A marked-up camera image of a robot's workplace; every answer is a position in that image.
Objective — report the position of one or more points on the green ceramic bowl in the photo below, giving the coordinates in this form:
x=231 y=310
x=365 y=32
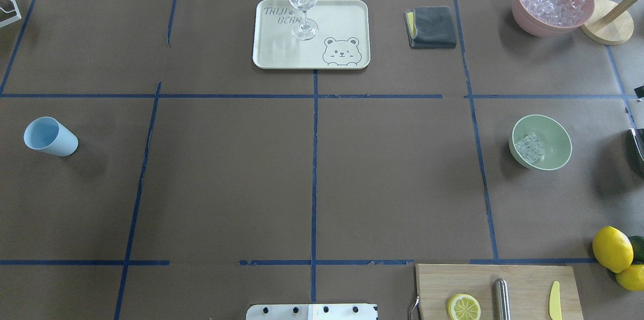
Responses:
x=557 y=142

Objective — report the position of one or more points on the light blue plastic cup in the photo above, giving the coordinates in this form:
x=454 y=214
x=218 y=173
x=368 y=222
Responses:
x=46 y=134

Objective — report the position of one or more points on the ice cubes in bowl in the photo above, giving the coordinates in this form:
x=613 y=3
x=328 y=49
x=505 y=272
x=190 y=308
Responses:
x=530 y=148

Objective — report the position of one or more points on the pink bowl with ice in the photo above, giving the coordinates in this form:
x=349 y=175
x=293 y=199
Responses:
x=550 y=18

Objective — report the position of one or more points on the metal ice scoop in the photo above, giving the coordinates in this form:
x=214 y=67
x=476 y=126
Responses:
x=635 y=137

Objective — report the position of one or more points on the grey folded cloth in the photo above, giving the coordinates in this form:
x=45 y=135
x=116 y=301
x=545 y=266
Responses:
x=430 y=28

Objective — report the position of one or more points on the half lemon slice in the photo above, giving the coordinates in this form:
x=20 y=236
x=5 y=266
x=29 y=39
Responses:
x=463 y=306

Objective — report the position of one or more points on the steel muddler black cap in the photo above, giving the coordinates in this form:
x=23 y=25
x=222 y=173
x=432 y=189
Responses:
x=502 y=299

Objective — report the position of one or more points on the yellow plastic knife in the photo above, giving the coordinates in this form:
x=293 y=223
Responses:
x=555 y=311

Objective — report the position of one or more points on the wooden round stand base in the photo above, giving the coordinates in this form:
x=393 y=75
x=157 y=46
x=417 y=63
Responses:
x=610 y=23

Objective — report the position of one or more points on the yellow lemon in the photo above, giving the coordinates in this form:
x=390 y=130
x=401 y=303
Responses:
x=612 y=249
x=631 y=278

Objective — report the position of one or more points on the green avocado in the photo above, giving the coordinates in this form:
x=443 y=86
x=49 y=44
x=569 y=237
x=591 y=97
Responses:
x=637 y=242

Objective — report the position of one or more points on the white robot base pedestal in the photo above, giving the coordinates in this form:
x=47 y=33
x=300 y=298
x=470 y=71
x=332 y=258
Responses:
x=313 y=311

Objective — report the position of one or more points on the white wire cup rack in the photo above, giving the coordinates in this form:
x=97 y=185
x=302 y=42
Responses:
x=10 y=12

